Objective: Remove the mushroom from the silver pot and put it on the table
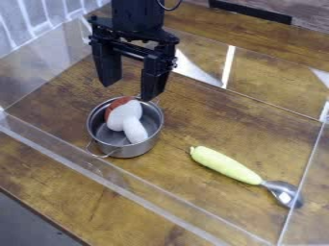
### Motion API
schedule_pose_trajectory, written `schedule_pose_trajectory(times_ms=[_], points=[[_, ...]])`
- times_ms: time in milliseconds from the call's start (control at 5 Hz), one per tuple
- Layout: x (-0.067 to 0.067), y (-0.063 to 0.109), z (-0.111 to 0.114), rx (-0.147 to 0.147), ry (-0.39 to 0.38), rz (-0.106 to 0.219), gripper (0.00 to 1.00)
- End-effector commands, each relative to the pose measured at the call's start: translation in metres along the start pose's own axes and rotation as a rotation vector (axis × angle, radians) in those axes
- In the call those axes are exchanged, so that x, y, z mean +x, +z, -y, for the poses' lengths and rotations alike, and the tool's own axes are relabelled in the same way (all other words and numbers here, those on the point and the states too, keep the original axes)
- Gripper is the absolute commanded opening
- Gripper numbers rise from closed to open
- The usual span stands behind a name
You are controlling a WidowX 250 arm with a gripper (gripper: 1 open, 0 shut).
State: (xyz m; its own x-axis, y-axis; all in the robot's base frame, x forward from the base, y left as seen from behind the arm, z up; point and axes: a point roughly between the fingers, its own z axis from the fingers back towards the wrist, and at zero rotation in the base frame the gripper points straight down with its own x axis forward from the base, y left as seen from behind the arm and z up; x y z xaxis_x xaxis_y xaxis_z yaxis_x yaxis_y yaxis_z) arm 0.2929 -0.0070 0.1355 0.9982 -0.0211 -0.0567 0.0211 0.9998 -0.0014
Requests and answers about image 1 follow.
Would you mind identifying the yellow handled metal spoon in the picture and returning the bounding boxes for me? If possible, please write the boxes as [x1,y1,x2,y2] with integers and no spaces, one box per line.
[188,146,303,209]

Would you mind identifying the clear acrylic enclosure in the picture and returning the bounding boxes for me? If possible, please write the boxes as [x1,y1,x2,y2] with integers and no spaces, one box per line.
[0,3,329,246]

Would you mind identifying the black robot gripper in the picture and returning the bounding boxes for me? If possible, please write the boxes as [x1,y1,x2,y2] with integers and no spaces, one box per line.
[88,15,180,102]

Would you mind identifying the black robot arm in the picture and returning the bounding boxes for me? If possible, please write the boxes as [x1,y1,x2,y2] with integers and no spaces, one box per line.
[88,0,180,102]

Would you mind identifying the black bar at background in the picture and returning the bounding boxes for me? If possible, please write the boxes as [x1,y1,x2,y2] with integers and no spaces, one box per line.
[208,0,293,25]

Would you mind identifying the silver metal pot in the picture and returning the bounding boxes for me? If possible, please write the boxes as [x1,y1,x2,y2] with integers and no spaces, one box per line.
[85,96,164,159]

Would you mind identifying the black cable loop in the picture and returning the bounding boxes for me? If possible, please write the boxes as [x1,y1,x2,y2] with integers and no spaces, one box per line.
[155,0,184,12]

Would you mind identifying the white plush mushroom brown cap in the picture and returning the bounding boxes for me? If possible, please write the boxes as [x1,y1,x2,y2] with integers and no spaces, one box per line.
[104,97,148,144]

